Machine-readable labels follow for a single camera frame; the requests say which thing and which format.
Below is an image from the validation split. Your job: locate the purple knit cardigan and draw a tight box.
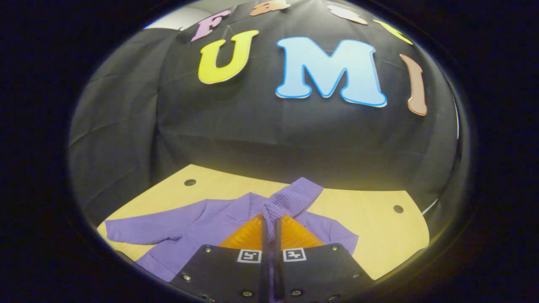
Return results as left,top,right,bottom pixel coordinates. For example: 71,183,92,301
104,177,359,303

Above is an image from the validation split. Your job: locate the black backdrop cloth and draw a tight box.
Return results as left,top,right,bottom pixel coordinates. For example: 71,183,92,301
69,0,462,228

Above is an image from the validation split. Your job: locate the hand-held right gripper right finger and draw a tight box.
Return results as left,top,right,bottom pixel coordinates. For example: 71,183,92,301
275,215,374,303

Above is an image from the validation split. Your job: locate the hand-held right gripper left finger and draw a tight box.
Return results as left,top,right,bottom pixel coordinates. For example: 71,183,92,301
171,214,270,303

